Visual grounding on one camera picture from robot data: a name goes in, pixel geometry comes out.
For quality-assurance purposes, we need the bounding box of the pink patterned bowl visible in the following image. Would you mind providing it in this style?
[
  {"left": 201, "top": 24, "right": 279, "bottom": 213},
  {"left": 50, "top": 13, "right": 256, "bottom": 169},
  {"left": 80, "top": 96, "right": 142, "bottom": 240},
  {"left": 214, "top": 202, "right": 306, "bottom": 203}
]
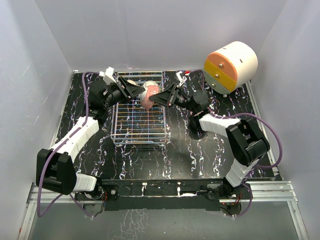
[{"left": 139, "top": 85, "right": 160, "bottom": 111}]

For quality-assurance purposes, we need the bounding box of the purple cable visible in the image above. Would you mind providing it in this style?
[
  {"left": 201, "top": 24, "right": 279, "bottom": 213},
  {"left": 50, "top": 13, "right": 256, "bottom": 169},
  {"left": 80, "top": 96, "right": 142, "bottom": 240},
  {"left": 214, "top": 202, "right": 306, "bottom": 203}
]
[
  {"left": 36, "top": 71, "right": 106, "bottom": 218},
  {"left": 186, "top": 70, "right": 284, "bottom": 218}
]

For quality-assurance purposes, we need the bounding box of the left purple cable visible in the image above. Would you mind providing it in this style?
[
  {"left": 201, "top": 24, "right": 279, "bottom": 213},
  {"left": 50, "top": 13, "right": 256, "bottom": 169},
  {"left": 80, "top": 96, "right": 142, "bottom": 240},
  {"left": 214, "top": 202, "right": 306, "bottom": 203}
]
[{"left": 36, "top": 71, "right": 106, "bottom": 218}]

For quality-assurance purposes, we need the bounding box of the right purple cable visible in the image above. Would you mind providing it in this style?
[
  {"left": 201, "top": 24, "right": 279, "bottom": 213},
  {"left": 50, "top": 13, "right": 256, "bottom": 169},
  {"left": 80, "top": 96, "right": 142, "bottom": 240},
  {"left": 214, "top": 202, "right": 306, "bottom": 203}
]
[{"left": 186, "top": 70, "right": 284, "bottom": 218}]

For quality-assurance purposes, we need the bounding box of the brown patterned bowl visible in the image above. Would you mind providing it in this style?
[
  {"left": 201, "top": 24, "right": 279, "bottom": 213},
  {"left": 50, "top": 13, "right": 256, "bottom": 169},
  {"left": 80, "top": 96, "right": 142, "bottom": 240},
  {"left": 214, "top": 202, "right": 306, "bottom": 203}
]
[{"left": 127, "top": 80, "right": 137, "bottom": 86}]

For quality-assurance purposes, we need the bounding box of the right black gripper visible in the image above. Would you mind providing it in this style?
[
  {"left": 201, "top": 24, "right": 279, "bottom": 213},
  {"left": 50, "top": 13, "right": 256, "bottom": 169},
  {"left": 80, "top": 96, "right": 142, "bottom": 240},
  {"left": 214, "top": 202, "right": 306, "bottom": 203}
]
[{"left": 148, "top": 83, "right": 197, "bottom": 114}]

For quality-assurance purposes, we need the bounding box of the round pastel drawer cabinet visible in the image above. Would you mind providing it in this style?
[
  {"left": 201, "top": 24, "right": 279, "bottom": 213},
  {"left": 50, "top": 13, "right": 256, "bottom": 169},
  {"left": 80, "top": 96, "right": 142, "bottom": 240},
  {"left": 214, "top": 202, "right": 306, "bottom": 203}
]
[{"left": 203, "top": 41, "right": 258, "bottom": 95}]

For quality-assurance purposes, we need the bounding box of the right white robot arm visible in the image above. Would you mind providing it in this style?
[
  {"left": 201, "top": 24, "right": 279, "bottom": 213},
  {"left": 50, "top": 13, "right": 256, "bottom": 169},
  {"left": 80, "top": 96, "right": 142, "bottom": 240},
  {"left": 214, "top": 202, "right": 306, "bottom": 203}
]
[{"left": 149, "top": 84, "right": 270, "bottom": 199}]

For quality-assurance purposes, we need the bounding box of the green spotted white bowl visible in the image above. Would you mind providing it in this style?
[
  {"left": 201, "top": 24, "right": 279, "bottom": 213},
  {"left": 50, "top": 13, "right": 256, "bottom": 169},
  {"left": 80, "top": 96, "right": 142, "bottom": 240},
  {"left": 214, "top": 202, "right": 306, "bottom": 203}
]
[{"left": 143, "top": 80, "right": 158, "bottom": 88}]

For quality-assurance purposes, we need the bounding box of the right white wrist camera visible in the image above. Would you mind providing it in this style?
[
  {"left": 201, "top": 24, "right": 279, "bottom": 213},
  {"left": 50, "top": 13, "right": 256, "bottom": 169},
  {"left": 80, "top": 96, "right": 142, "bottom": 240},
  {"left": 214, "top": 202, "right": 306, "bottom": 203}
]
[{"left": 176, "top": 71, "right": 187, "bottom": 87}]

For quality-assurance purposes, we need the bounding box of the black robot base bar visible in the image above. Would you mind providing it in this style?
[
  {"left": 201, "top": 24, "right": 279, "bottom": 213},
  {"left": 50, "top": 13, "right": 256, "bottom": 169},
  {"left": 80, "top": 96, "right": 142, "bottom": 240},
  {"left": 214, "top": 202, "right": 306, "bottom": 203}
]
[{"left": 75, "top": 179, "right": 253, "bottom": 211}]

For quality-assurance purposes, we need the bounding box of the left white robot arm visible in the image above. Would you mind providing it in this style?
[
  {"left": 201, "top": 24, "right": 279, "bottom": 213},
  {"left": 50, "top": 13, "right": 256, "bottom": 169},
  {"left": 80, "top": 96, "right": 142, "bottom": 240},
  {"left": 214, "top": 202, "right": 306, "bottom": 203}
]
[{"left": 36, "top": 77, "right": 145, "bottom": 200}]

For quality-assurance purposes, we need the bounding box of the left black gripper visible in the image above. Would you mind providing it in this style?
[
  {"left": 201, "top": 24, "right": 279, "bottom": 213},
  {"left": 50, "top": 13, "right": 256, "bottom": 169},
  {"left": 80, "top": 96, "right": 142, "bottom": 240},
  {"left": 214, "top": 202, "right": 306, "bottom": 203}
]
[{"left": 102, "top": 77, "right": 144, "bottom": 110}]

